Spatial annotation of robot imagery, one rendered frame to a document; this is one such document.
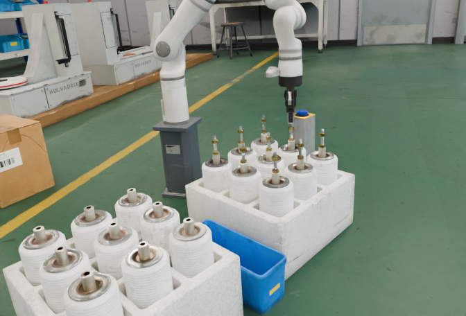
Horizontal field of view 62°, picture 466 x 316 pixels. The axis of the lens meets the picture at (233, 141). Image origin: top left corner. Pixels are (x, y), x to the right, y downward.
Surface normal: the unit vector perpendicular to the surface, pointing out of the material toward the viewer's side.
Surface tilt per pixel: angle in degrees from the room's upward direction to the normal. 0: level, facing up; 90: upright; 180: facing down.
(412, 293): 0
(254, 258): 88
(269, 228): 90
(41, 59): 90
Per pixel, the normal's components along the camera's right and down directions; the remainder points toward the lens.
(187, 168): 0.45, 0.27
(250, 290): -0.69, 0.32
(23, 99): 0.95, 0.05
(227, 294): 0.71, 0.19
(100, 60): -0.32, 0.33
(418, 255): -0.06, -0.94
